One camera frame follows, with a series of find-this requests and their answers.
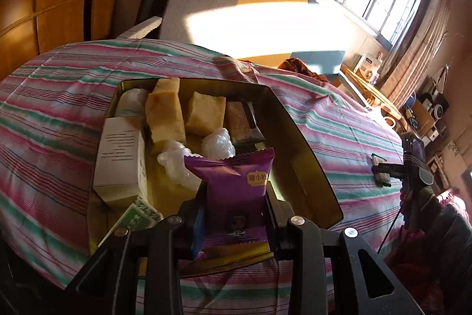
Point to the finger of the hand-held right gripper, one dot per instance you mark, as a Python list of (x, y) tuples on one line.
[(391, 168)]

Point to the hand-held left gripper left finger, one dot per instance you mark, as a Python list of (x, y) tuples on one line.
[(197, 233)]

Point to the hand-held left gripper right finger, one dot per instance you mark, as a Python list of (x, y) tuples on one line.
[(274, 226)]

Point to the green edged cracker packet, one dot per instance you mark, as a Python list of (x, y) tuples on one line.
[(381, 173)]

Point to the purple snack packet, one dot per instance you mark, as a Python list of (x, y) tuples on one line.
[(232, 186)]

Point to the green tea box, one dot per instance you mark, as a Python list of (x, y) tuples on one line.
[(138, 217)]

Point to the white plastic item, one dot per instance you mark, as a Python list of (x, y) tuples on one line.
[(217, 143), (177, 163)]

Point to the gold metal tin box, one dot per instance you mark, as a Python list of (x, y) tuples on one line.
[(295, 152)]

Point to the cream cardboard box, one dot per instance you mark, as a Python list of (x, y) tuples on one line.
[(118, 160)]

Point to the cereal bar packet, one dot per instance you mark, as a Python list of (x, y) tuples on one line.
[(238, 119)]

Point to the yellow sponge block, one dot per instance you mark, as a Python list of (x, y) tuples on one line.
[(204, 114), (167, 84), (164, 117)]

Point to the brown cardboard box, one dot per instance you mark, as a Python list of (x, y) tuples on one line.
[(424, 117)]

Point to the white mug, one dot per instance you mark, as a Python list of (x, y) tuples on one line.
[(389, 122)]

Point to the cluttered storage rack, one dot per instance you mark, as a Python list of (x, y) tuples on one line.
[(438, 104)]

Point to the wooden side table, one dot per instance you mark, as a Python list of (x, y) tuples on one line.
[(379, 101)]

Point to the red cloth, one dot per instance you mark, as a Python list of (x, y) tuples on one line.
[(409, 263)]

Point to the hanging beige curtain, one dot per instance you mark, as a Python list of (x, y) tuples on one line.
[(416, 60)]

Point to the white printed carton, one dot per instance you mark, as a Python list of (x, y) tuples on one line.
[(367, 67)]

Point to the brown crumpled cloth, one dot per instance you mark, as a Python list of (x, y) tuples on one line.
[(295, 66)]

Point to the pink green striped blanket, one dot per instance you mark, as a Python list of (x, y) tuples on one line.
[(55, 97)]

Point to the grey yellow blue sofa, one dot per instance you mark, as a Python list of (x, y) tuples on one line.
[(199, 1)]

